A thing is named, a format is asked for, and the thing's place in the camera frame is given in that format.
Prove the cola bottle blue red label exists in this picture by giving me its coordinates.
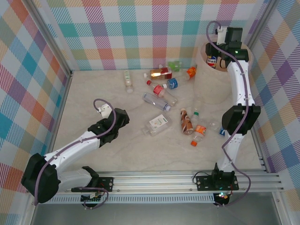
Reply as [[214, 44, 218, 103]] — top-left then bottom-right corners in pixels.
[[206, 55, 218, 68]]

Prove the clear bottle white label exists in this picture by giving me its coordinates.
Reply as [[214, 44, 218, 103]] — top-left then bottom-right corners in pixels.
[[140, 114, 173, 137]]

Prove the clear bluish water bottle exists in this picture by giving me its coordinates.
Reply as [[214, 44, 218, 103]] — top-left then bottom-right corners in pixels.
[[142, 92, 172, 111]]

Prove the small bottle green white label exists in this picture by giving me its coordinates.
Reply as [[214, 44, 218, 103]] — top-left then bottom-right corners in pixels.
[[123, 70, 135, 94]]

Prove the red label red cap bottle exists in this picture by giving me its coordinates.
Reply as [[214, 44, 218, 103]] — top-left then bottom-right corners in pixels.
[[146, 80, 179, 107]]

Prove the slim bottle orange label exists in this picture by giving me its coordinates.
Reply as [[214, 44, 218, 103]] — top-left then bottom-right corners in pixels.
[[179, 67, 197, 82]]

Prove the blue label bottle white cap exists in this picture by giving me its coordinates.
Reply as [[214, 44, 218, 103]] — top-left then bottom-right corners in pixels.
[[162, 76, 186, 90]]

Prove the brown coffee bottle orange cap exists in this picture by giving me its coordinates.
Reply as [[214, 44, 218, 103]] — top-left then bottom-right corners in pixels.
[[180, 107, 194, 136]]

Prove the green label clear bottle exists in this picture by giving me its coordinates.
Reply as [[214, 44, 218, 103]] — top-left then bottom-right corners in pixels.
[[167, 60, 183, 72]]

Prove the clear bottle green cap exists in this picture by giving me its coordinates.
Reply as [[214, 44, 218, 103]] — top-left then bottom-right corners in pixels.
[[190, 93, 203, 124]]

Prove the orange cap orange label bottle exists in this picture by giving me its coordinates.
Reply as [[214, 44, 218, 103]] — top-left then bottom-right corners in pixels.
[[190, 125, 207, 147]]

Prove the clear bottle blue cap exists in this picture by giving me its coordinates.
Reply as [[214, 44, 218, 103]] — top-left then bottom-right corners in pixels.
[[207, 119, 226, 136]]

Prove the beige cylindrical bin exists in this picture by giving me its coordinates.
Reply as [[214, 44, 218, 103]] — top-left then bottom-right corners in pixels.
[[194, 41, 254, 105]]

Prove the amber tea bottle white cap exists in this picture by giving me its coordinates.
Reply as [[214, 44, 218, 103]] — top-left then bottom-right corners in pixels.
[[143, 67, 173, 81]]

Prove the small control circuit board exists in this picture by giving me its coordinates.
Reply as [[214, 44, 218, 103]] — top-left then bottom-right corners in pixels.
[[81, 193, 103, 203], [215, 191, 230, 202]]

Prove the aluminium frame post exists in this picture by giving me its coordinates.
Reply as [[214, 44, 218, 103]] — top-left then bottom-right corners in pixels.
[[245, 0, 281, 51], [27, 0, 74, 79], [271, 191, 288, 225], [22, 194, 39, 225]]

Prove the aluminium side rail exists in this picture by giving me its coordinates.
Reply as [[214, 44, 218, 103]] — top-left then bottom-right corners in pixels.
[[45, 70, 74, 155], [248, 127, 270, 174]]

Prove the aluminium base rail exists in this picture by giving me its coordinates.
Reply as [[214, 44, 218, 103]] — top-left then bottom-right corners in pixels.
[[57, 170, 284, 195]]

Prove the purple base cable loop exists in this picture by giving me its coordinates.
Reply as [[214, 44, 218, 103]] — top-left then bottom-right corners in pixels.
[[82, 186, 110, 210]]

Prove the white slotted cable duct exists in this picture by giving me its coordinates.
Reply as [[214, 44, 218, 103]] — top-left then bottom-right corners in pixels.
[[50, 194, 216, 204]]

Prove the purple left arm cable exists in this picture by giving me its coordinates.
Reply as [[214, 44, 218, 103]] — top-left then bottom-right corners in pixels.
[[34, 98, 118, 206]]

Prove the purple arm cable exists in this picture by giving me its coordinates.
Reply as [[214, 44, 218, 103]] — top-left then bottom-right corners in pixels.
[[206, 20, 252, 208], [34, 98, 118, 206]]

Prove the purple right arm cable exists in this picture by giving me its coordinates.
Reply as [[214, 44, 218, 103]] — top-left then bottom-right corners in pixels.
[[206, 20, 252, 208]]

